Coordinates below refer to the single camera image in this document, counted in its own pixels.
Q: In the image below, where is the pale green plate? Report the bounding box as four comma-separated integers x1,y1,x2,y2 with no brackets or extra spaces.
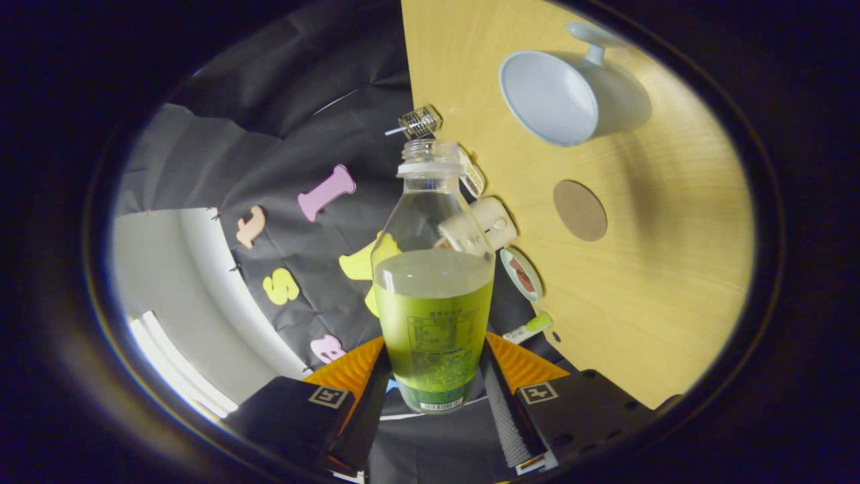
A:
500,247,544,303

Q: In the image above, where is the wooden table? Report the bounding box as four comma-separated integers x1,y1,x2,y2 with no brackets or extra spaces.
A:
401,0,755,409

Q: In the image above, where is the ceiling light panel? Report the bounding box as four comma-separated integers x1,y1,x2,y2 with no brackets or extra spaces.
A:
128,311,239,419

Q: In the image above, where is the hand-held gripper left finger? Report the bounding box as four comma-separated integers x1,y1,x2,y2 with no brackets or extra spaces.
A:
225,336,393,475

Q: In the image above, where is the clear juice bottle green label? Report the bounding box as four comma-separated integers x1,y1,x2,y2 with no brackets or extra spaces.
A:
371,139,496,414

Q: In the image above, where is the wire mesh holder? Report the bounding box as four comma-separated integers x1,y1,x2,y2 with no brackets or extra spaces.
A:
398,104,444,140

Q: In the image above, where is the white toaster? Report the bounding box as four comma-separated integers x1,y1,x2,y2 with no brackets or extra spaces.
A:
440,196,518,253

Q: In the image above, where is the brown meat piece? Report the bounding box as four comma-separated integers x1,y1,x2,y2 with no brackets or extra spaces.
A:
509,257,535,294

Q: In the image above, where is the small white green bottle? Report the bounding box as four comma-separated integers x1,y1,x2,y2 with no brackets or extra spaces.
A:
503,311,554,345

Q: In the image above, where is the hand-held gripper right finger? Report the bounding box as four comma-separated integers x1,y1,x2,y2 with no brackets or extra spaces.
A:
480,331,683,477

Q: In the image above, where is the black backdrop cloth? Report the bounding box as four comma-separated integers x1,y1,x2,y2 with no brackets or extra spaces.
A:
114,0,578,483

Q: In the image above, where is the white divided condiment tray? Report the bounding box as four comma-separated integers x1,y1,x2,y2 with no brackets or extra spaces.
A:
460,151,486,198

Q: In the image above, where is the round brown coaster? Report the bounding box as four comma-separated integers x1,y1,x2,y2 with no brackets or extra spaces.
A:
553,179,608,243

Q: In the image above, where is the pale blue cup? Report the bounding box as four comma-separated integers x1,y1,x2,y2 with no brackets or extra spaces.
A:
499,22,652,147

